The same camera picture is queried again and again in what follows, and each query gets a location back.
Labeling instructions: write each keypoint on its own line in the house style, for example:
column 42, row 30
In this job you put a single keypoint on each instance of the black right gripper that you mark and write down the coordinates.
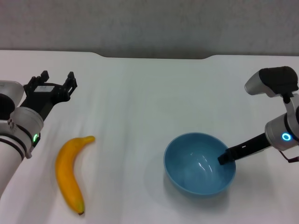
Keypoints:
column 252, row 145

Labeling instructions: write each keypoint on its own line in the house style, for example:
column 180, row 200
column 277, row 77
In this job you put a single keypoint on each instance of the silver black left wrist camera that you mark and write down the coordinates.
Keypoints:
column 9, row 93

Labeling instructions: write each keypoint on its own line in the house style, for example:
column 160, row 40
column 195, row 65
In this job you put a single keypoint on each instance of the yellow banana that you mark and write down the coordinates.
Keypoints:
column 67, row 170

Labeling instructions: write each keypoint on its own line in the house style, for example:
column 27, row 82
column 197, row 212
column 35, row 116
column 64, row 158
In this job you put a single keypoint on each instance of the blue bowl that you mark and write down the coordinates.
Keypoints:
column 194, row 172

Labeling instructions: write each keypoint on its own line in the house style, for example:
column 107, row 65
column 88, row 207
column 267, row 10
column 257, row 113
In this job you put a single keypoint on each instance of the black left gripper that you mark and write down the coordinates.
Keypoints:
column 43, row 98

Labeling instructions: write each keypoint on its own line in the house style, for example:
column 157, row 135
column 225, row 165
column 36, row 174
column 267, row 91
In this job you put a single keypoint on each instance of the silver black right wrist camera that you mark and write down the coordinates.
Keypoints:
column 273, row 80

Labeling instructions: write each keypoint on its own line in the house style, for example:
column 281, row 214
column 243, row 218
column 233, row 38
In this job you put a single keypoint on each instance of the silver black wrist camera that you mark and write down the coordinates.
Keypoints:
column 9, row 93
column 273, row 80

